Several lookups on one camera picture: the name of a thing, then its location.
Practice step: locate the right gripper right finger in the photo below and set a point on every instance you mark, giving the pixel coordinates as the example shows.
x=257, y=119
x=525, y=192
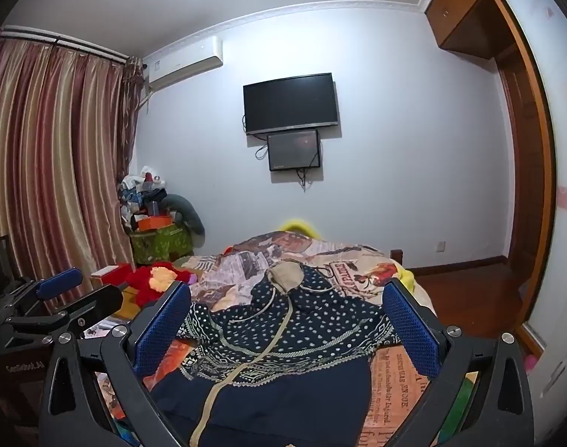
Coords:
x=478, y=392

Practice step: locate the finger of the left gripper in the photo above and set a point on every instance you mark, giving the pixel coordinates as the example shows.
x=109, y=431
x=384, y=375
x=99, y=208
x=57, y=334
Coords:
x=94, y=307
x=59, y=284

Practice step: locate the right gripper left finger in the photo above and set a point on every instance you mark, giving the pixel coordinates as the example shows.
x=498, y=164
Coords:
x=74, y=413

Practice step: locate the navy patterned garment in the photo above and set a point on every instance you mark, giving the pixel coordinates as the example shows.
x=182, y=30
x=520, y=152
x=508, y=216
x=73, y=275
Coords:
x=290, y=368

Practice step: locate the red white box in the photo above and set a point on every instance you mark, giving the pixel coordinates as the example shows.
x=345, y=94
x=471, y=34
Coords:
x=113, y=275

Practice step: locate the red plush toy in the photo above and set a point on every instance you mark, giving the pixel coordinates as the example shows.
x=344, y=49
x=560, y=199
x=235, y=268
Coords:
x=151, y=281

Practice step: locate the green storage box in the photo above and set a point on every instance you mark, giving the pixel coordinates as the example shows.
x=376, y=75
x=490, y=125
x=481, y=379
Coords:
x=164, y=244

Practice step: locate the printed newspaper bedspread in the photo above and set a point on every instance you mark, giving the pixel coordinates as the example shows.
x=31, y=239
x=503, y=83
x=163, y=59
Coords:
x=356, y=271

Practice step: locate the orange box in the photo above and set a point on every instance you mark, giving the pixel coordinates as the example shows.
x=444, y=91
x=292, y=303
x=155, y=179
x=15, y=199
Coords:
x=154, y=222

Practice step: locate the pile of clutter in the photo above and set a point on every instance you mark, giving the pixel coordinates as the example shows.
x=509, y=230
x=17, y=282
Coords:
x=140, y=197

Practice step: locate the grey neck pillow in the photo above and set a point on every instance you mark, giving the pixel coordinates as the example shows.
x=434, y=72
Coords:
x=185, y=215

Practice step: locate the striped red gold curtain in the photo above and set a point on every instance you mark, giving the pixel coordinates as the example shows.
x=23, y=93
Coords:
x=67, y=130

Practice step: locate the yellow pillow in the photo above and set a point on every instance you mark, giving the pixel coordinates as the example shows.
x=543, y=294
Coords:
x=300, y=226

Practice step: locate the white air conditioner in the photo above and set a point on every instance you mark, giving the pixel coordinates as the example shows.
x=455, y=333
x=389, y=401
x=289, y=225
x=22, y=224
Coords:
x=185, y=62

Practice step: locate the small black wall monitor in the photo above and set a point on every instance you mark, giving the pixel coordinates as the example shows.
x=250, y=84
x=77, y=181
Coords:
x=294, y=150

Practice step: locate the large black wall television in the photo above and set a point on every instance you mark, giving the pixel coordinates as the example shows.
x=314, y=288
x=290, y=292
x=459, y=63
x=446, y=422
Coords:
x=290, y=103

